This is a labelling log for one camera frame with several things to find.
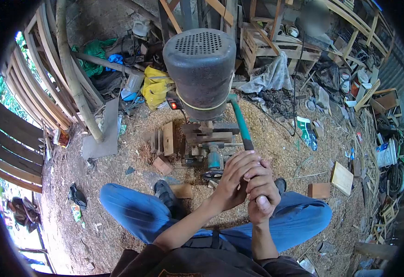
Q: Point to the person's left hand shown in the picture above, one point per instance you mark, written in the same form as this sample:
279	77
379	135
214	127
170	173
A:
231	187

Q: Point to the person's right hand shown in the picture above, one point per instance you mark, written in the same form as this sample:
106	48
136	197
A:
264	207

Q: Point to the person's right thumb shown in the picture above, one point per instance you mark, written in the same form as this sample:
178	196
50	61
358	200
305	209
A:
264	207

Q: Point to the person's right fingers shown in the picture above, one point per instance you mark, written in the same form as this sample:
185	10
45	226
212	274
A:
257	181

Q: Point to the person's left fingers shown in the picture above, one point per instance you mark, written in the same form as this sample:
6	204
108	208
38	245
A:
240	162

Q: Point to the green lever with black grip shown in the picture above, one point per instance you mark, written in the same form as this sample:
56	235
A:
240	121

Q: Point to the thin long stick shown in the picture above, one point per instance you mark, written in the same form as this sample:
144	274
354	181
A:
305	176

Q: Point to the square brown wooden block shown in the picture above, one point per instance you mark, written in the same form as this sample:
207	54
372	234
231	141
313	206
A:
319	190

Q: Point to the flat brown wooden block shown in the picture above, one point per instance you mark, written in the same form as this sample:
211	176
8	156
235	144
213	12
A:
183	191

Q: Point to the green and white packet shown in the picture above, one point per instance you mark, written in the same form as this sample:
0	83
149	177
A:
307	133

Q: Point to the upright wooden block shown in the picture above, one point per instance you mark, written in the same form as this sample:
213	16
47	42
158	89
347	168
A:
168	138

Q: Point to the small reddish wooden block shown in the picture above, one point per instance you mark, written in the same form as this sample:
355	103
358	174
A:
162	165

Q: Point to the person's body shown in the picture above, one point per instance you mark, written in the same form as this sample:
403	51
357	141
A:
205	263

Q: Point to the pale square wooden board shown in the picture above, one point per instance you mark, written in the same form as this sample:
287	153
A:
342	178

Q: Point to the black power strip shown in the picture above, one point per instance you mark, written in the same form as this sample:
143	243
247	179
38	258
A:
174	104

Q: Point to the grey cloth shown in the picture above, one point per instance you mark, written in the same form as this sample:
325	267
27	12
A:
269	76

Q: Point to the drill machine with grey motor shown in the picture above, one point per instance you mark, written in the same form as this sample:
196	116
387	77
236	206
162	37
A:
200	69

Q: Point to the yellow plastic bag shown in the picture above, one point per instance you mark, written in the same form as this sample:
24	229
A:
155	86

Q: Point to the pile of thin bamboo sticks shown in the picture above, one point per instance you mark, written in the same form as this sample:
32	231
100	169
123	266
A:
369	162

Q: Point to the person's legs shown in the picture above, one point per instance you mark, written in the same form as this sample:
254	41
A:
136	211

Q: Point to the dark wooden beam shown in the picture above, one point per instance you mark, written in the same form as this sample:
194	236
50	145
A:
375	250

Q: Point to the wooden crate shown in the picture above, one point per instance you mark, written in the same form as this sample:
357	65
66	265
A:
274	46

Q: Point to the clear plastic jar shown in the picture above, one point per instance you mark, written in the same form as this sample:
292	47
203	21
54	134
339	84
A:
134	82

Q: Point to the white plastic bucket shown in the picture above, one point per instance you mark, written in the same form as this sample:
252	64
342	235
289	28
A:
387	154

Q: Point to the grey flat board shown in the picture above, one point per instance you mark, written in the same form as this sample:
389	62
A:
101	142

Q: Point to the red and white can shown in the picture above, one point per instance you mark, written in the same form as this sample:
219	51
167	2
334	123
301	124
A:
358	83

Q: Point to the blue plastic bag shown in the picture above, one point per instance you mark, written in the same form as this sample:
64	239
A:
115	59

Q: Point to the black rag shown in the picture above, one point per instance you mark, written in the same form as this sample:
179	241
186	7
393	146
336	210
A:
77	196

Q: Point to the small green wrapper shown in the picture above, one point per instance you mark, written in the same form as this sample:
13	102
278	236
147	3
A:
76	212

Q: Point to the green tarp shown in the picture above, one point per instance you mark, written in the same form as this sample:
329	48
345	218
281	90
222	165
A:
93	57

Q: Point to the thick bamboo pole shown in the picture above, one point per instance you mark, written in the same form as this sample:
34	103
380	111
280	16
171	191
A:
73	79

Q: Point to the stack of curved wooden planks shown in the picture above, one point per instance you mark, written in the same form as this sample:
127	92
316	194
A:
39	79

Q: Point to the brown backpack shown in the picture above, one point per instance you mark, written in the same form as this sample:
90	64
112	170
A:
23	213

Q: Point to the dark wooden slat fence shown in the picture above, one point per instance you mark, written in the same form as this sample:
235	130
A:
15	152

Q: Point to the wooden frame rack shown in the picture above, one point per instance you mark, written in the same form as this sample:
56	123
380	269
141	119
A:
357	24

